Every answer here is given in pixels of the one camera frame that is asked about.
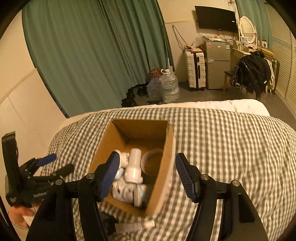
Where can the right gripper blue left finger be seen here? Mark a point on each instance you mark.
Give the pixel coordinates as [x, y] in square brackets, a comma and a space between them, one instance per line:
[54, 219]

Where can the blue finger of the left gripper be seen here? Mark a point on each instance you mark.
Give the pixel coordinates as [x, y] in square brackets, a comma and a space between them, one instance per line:
[46, 160]

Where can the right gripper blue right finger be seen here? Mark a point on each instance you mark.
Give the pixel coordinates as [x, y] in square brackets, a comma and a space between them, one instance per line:
[239, 218]

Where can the white cream tube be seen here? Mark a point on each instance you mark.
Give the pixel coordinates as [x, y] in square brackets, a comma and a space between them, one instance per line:
[133, 227]

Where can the white plush toy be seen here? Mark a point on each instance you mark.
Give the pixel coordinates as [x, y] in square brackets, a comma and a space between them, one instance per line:
[124, 160]

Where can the white bottle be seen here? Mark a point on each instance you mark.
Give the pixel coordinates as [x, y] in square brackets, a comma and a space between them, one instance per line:
[133, 172]

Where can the person's left hand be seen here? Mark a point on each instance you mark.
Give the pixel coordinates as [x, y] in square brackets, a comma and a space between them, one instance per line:
[16, 214]

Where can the grey white checked duvet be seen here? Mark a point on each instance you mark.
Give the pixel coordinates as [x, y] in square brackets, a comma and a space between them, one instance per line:
[258, 151]

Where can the brown cardboard box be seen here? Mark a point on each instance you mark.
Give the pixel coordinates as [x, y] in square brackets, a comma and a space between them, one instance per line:
[146, 149]

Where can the large green curtain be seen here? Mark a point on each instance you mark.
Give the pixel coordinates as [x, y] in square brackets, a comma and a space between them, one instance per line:
[89, 53]

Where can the white bed mattress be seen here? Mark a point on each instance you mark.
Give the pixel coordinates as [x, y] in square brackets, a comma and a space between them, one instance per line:
[208, 105]

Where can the clear plastic bag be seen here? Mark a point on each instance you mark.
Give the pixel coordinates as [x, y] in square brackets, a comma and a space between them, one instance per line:
[154, 88]

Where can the wooden chair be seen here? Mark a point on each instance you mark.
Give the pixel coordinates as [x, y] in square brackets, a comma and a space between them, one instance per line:
[229, 77]

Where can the brown patterned bag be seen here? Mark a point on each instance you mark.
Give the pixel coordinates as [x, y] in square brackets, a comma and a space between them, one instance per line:
[155, 73]

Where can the large clear water bottle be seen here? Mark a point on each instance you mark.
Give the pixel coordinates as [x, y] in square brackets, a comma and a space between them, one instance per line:
[169, 86]

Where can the black jacket on chair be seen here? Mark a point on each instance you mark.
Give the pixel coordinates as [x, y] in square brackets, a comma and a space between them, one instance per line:
[252, 72]

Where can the white suitcase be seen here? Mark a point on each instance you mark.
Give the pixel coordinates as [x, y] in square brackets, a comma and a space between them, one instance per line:
[196, 70]

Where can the wooden dressing table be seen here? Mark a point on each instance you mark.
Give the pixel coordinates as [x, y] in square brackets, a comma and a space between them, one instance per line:
[236, 54]

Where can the silver mini fridge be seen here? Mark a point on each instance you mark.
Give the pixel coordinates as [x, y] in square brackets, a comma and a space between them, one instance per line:
[217, 55]

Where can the white louvred wardrobe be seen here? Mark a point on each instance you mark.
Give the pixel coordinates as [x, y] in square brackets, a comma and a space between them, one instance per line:
[284, 52]

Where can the white oval vanity mirror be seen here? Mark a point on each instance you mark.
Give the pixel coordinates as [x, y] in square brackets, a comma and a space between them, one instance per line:
[247, 31]

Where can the small green curtain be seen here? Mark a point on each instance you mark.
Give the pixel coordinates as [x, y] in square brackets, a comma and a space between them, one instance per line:
[256, 11]

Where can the black wall television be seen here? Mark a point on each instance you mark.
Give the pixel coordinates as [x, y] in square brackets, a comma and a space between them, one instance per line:
[216, 19]

